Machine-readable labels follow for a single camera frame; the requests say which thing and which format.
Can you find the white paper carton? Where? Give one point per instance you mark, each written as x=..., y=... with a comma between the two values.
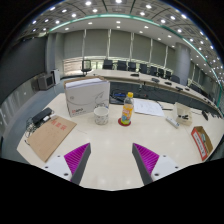
x=85, y=98

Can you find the open white cardboard box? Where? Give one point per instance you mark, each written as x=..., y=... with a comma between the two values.
x=181, y=110

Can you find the white printed paper sheet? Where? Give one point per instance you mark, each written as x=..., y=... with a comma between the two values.
x=148, y=107

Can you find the black stapler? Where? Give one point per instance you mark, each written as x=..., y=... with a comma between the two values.
x=183, y=117

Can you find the yellow-capped orange-label drink bottle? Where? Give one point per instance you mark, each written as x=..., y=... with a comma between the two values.
x=127, y=111

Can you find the brown carton with red label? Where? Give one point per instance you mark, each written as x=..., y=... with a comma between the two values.
x=200, y=143

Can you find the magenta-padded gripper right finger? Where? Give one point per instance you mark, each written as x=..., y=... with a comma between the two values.
x=149, y=160

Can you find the group of ceiling lights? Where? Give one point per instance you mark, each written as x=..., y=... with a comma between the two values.
x=88, y=3

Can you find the brown paper envelope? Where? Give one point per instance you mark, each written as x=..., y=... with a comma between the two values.
x=50, y=136

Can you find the flat round red coaster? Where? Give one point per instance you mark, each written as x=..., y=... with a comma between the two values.
x=120, y=122

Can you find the white remote control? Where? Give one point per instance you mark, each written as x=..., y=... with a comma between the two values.
x=172, y=122

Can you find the grey monitor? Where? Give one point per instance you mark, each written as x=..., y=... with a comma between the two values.
x=46, y=81

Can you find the row of black office chairs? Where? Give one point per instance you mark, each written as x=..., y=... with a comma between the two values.
x=121, y=65

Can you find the long curved conference desk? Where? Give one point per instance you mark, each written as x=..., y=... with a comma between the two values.
x=133, y=77

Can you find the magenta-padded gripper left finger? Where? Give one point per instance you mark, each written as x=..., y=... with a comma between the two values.
x=75, y=160

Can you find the black desk phone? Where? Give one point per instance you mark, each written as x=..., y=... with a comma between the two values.
x=117, y=98

